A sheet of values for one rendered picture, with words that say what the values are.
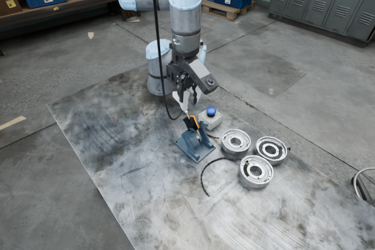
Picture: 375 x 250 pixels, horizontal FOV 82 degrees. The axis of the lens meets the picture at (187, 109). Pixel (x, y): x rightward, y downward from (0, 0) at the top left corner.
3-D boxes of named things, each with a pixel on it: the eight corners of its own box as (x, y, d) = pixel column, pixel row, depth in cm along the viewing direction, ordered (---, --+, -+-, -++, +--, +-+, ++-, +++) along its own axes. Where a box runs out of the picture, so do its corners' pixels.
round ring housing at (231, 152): (251, 141, 84) (253, 134, 81) (244, 162, 77) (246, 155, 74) (225, 132, 87) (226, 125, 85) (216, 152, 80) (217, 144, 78)
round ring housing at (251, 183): (277, 179, 72) (280, 173, 69) (254, 196, 68) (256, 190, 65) (253, 157, 79) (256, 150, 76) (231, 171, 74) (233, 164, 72)
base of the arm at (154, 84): (141, 85, 110) (138, 68, 104) (165, 74, 118) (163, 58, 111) (159, 100, 102) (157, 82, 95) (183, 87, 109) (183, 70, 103)
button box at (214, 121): (221, 122, 91) (223, 114, 88) (210, 131, 88) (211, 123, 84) (208, 113, 96) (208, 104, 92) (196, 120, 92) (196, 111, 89)
